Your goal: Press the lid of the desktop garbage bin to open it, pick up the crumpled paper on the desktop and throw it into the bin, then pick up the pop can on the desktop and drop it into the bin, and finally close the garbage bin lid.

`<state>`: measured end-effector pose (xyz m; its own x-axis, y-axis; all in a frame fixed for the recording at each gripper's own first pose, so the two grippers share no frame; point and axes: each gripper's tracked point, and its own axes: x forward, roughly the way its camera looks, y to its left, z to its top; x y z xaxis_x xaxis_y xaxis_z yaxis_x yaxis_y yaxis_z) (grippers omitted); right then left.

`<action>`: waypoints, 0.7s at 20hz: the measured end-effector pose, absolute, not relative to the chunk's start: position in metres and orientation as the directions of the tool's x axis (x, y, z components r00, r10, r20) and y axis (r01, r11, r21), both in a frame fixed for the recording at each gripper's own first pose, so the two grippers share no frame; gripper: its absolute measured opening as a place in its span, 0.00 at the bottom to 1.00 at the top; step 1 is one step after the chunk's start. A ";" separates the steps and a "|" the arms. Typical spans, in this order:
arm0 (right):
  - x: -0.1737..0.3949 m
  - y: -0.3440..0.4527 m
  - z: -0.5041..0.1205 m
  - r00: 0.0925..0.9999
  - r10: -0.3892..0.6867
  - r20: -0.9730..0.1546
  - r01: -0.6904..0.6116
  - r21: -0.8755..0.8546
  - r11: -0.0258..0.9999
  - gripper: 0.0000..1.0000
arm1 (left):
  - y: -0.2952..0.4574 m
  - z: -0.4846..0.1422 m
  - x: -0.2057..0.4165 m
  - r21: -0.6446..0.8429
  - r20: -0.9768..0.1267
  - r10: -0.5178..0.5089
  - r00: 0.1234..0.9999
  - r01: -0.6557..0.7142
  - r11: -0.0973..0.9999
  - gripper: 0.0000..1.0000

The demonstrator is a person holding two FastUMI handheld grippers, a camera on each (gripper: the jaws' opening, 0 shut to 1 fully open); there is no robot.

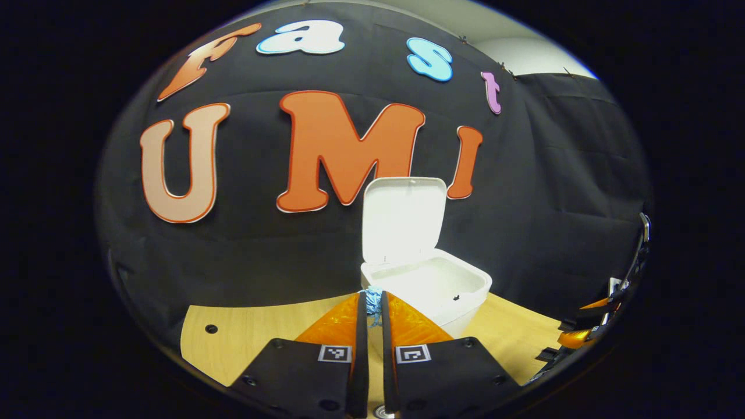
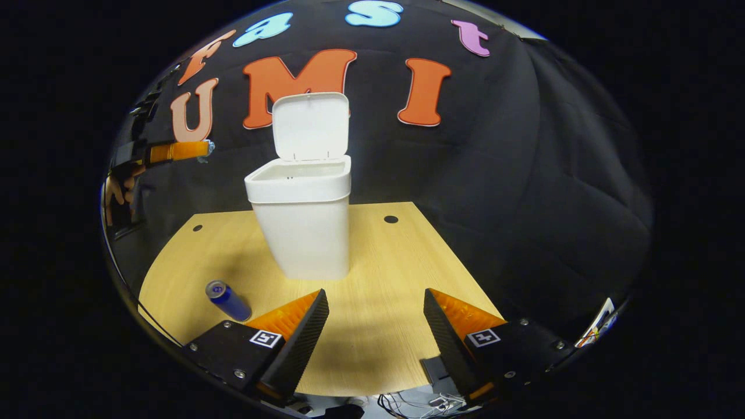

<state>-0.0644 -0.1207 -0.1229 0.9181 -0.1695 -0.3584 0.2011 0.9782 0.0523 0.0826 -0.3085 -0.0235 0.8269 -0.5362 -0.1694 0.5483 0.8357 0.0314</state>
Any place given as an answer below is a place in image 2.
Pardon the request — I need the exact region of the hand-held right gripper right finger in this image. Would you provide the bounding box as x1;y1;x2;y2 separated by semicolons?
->
423;287;577;403

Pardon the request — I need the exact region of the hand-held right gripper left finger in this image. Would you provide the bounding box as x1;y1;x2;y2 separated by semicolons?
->
182;289;330;408

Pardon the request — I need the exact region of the blue pop can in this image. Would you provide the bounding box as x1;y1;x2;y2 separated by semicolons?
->
205;280;253;322

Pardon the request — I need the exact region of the white desktop garbage bin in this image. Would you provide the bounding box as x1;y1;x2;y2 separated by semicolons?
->
244;92;352;281

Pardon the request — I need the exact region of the wooden desktop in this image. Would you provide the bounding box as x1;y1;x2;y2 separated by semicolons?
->
139;201;507;397

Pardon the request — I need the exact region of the grey box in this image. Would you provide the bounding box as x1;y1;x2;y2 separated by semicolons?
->
421;357;452;397

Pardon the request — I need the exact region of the white printed card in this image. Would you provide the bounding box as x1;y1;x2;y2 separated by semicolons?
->
575;298;616;350

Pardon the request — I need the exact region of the white cable bundle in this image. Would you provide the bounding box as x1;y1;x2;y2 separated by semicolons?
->
377;391;469;418

